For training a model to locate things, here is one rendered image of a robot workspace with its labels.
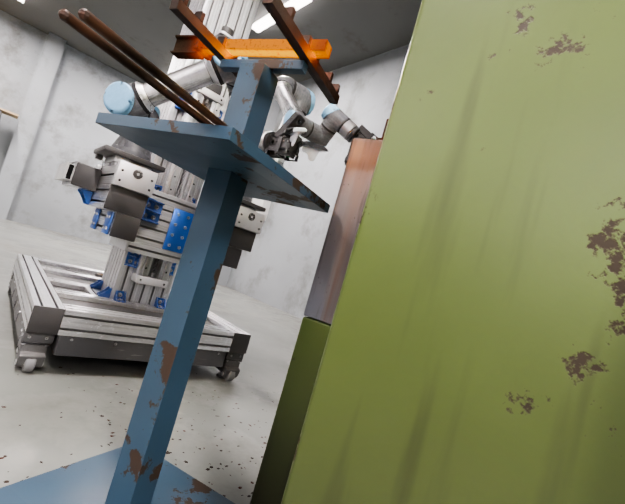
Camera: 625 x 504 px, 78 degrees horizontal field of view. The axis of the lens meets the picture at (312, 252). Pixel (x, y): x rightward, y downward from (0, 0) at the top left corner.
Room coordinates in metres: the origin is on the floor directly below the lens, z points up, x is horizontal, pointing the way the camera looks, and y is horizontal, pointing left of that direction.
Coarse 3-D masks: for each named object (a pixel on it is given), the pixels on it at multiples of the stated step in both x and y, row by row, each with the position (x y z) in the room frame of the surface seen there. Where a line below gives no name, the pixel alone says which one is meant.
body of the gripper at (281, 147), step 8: (264, 136) 1.31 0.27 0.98; (272, 136) 1.33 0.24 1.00; (280, 136) 1.28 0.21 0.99; (288, 136) 1.26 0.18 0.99; (264, 144) 1.31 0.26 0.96; (272, 144) 1.32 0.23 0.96; (280, 144) 1.27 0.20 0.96; (288, 144) 1.25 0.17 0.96; (296, 144) 1.29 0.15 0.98; (272, 152) 1.33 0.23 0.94; (280, 152) 1.26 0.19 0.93; (288, 152) 1.26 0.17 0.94; (296, 152) 1.29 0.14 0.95; (288, 160) 1.33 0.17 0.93; (296, 160) 1.31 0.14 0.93
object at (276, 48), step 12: (180, 36) 0.88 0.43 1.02; (192, 36) 0.86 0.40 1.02; (180, 48) 0.88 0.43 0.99; (192, 48) 0.86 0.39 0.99; (204, 48) 0.84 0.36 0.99; (228, 48) 0.81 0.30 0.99; (240, 48) 0.80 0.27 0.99; (252, 48) 0.79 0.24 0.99; (264, 48) 0.77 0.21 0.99; (276, 48) 0.76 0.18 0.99; (288, 48) 0.75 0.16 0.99; (312, 48) 0.73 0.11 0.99; (324, 48) 0.72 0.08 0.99
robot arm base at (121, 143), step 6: (120, 138) 1.48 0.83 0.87; (114, 144) 1.47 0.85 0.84; (120, 144) 1.47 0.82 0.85; (126, 144) 1.47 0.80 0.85; (132, 144) 1.47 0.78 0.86; (126, 150) 1.46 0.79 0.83; (132, 150) 1.47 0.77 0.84; (138, 150) 1.48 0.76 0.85; (144, 150) 1.50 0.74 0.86; (138, 156) 1.49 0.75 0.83; (144, 156) 1.50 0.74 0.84; (150, 156) 1.55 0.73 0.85
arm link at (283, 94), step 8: (280, 80) 1.72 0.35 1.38; (288, 80) 1.76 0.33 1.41; (280, 88) 1.69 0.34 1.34; (288, 88) 1.70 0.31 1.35; (280, 96) 1.66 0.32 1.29; (288, 96) 1.63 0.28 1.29; (280, 104) 1.65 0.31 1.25; (288, 104) 1.59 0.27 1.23; (296, 104) 1.59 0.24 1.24; (288, 112) 1.52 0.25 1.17; (312, 128) 1.55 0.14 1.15; (304, 136) 1.57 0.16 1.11
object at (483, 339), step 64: (448, 0) 0.57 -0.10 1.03; (512, 0) 0.52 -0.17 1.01; (576, 0) 0.48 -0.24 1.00; (448, 64) 0.55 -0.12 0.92; (512, 64) 0.51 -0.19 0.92; (576, 64) 0.47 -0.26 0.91; (448, 128) 0.54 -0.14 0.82; (512, 128) 0.50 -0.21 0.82; (576, 128) 0.46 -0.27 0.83; (384, 192) 0.57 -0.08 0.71; (448, 192) 0.53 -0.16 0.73; (512, 192) 0.49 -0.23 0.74; (576, 192) 0.45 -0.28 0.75; (384, 256) 0.56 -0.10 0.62; (448, 256) 0.52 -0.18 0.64; (512, 256) 0.48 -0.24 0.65; (576, 256) 0.44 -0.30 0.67; (384, 320) 0.55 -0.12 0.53; (448, 320) 0.51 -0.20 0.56; (512, 320) 0.47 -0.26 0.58; (576, 320) 0.44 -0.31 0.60; (320, 384) 0.58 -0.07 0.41; (384, 384) 0.54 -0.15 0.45; (448, 384) 0.50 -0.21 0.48; (512, 384) 0.46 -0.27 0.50; (576, 384) 0.43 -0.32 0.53; (320, 448) 0.57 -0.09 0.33; (384, 448) 0.52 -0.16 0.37; (448, 448) 0.49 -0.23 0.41; (512, 448) 0.45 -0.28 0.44; (576, 448) 0.42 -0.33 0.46
